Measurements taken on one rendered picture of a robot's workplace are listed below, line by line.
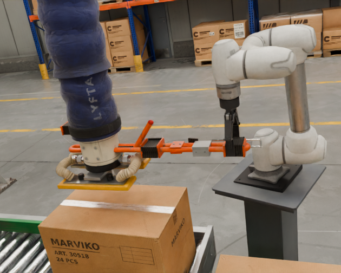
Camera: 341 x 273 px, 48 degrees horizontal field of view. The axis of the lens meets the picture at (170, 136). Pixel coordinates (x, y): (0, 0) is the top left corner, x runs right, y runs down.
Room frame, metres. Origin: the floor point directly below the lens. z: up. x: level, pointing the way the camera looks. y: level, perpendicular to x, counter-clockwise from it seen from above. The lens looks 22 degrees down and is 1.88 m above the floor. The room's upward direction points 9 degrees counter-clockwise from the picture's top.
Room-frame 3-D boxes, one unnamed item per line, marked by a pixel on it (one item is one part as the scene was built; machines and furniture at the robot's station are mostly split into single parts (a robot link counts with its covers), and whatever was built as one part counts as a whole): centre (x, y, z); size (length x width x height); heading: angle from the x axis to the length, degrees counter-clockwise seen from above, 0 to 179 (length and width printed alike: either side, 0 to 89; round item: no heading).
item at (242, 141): (1.36, -0.25, 1.25); 0.08 x 0.07 x 0.05; 70
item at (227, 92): (1.38, -0.24, 1.48); 0.09 x 0.09 x 0.06
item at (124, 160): (1.58, 0.32, 1.18); 0.34 x 0.25 x 0.06; 70
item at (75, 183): (1.49, 0.35, 1.14); 0.34 x 0.10 x 0.05; 70
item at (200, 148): (1.42, -0.12, 1.24); 0.07 x 0.07 x 0.04; 70
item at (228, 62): (1.37, -0.25, 1.59); 0.13 x 0.11 x 0.16; 64
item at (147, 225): (1.57, 0.31, 0.75); 0.60 x 0.40 x 0.40; 68
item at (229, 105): (1.38, -0.24, 1.41); 0.08 x 0.07 x 0.09; 159
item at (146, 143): (1.49, 0.08, 1.25); 0.10 x 0.08 x 0.06; 160
